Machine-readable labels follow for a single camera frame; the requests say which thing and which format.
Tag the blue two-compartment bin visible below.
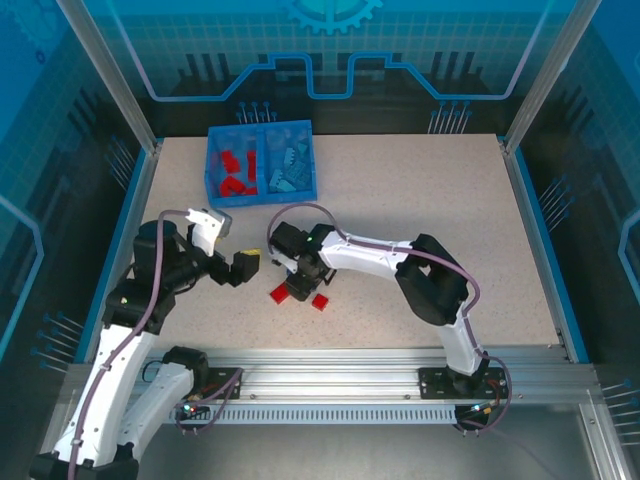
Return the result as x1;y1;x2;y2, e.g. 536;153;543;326
205;119;320;210

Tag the metal base tray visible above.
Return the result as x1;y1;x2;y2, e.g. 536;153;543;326
29;399;640;480

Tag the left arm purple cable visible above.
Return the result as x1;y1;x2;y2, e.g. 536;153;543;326
67;209;246;480

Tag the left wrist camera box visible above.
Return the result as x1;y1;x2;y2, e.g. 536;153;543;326
185;206;233;257

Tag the left table side rail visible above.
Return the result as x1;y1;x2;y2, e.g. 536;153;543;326
74;137;165;365

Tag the table side rail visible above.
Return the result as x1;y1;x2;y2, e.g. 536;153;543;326
74;137;165;365
499;134;592;365

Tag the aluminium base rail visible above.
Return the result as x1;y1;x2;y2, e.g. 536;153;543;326
62;347;604;404

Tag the thin black power wire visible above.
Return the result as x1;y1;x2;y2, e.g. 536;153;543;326
141;360;167;385

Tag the slotted grey cable duct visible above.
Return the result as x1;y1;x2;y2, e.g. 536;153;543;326
167;404;460;426

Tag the left aluminium frame post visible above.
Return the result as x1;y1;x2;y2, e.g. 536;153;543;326
54;0;164;154

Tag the aluminium frame post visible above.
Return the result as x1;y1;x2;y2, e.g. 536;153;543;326
502;0;604;156
54;0;164;154

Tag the right table side rail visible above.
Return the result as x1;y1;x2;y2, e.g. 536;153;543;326
499;134;592;365

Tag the right aluminium frame post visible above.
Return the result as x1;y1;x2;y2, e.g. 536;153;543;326
502;0;604;156

